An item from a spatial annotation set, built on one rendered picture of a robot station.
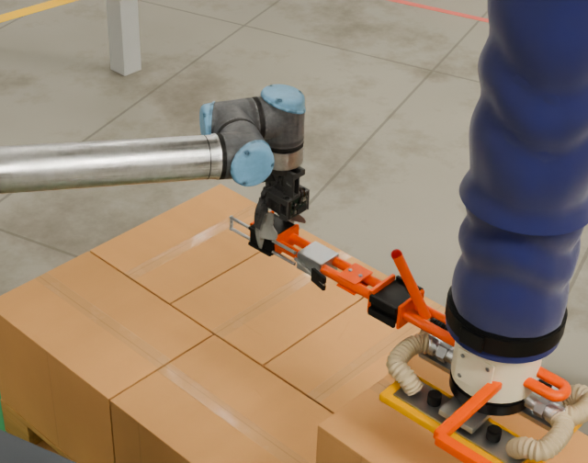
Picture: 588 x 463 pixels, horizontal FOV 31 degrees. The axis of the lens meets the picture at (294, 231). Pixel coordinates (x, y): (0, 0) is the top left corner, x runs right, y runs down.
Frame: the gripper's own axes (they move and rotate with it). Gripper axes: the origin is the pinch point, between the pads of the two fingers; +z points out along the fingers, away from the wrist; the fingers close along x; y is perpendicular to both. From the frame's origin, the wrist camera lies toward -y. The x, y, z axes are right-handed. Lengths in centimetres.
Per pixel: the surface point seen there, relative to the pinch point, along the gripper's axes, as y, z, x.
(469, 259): 55, -26, -8
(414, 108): -150, 125, 265
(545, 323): 70, -16, -2
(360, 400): 30.8, 28.3, -3.4
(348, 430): 34.8, 28.2, -12.2
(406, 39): -207, 125, 331
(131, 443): -35, 79, -18
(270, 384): -17, 69, 18
